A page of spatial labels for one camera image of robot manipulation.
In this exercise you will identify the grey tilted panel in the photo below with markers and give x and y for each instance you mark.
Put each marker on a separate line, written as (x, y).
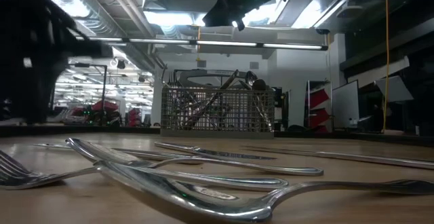
(395, 88)

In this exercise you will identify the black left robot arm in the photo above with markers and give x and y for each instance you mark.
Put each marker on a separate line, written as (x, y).
(34, 30)

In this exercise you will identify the silver table knife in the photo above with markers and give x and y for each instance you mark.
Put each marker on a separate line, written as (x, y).
(210, 153)
(232, 78)
(146, 152)
(356, 157)

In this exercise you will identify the red machine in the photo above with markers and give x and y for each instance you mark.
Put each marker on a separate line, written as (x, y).
(105, 106)

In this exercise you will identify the grey mesh cutlery basket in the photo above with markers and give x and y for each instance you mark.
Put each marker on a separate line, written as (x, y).
(217, 135)

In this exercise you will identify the black gantry frame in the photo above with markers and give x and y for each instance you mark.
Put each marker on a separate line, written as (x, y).
(82, 65)

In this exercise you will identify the white board panel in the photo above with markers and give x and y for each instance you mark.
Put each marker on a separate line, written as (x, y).
(346, 105)

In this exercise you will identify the silver fork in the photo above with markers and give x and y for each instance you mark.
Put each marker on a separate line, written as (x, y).
(168, 81)
(20, 180)
(175, 81)

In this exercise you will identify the white shelf with red bins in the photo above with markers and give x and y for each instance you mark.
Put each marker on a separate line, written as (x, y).
(318, 99)

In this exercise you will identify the long ceiling light bar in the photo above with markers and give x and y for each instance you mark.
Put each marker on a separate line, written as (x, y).
(223, 43)

